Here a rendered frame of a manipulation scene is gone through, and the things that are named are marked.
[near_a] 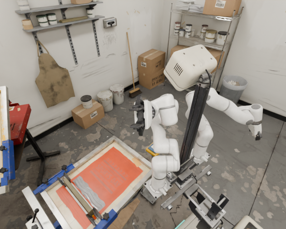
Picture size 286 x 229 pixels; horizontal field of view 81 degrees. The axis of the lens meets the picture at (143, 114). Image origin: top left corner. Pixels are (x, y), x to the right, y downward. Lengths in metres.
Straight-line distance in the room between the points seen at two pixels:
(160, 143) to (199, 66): 0.51
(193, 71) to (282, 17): 3.13
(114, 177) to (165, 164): 0.64
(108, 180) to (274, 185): 2.40
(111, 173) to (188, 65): 1.14
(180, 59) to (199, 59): 0.09
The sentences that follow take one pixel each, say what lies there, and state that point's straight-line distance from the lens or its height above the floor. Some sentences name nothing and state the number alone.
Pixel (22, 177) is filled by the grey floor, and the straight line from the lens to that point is 3.17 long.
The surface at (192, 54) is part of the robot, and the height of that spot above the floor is 2.02.
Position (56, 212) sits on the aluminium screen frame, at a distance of 1.53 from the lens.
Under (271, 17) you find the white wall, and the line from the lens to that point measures 3.85.
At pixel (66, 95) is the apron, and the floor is 0.65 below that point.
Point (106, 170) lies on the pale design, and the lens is 1.61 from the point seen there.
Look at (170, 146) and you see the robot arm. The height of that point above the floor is 1.49.
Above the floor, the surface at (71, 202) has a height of 0.96.
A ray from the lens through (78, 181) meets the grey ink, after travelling 1.62.
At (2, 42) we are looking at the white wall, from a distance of 2.86.
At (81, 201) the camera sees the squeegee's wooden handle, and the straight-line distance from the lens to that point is 1.42.
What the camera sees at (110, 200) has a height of 0.96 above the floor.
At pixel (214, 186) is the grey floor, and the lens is 2.76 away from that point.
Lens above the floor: 2.30
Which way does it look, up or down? 40 degrees down
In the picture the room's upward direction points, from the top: straight up
